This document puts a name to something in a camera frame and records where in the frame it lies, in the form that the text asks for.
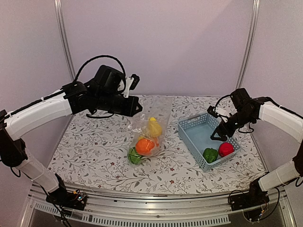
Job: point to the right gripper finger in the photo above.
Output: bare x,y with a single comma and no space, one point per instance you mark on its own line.
219,137
218,130

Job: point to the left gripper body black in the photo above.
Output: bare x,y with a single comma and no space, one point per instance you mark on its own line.
107,101

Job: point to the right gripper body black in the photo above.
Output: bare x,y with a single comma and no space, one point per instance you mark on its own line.
242,120

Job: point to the green toy pepper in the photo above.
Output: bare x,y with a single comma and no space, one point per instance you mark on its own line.
210,155

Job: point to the clear zip top bag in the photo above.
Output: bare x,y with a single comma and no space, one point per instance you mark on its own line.
158,107

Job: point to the yellow toy pear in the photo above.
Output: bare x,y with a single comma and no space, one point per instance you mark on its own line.
154,127

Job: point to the green orange toy mango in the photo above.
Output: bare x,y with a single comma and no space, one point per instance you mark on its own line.
156,141

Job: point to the orange toy fruit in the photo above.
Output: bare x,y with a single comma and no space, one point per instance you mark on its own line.
144,146

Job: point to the green toy watermelon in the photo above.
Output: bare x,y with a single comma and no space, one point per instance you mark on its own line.
134,157

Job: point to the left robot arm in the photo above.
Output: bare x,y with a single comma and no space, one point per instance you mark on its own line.
71,99

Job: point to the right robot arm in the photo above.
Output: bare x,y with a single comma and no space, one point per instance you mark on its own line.
249,110

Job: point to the red toy apple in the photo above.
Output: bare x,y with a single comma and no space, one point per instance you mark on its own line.
225,149

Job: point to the light blue plastic basket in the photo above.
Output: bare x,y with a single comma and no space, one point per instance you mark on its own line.
196,134

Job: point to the floral tablecloth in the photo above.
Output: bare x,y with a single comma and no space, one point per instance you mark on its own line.
93,153

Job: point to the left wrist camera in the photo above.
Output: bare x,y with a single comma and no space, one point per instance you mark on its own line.
130,84

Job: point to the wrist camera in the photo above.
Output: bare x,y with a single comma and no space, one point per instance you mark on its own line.
212,112
130,84

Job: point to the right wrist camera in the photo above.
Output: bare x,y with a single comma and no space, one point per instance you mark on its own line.
212,112

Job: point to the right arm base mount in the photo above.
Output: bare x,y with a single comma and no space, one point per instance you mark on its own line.
254,197

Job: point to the front aluminium rail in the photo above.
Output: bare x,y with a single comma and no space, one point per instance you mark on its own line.
108,208

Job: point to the left aluminium frame post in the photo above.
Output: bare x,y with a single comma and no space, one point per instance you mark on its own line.
64,38

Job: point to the aluminium frame post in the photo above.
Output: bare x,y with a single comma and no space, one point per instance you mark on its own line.
249,42
64,38

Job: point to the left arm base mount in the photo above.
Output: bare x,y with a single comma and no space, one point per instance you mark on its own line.
75,200

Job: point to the right aluminium frame post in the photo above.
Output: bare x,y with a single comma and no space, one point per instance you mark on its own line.
249,42

